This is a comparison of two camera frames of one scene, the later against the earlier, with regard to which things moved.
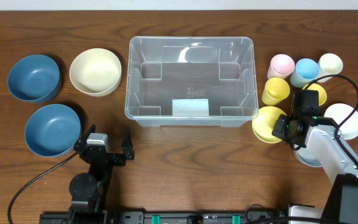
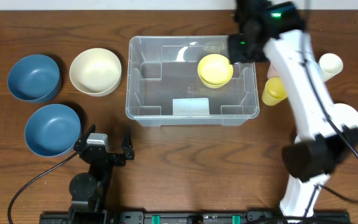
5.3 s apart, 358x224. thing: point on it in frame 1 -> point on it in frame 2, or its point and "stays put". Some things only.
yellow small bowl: (263, 122) -> (215, 70)
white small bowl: (352, 127) stays put
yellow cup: (276, 89) stays put
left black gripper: (105, 157) stays put
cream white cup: (330, 64) stays put
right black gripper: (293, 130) -> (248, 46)
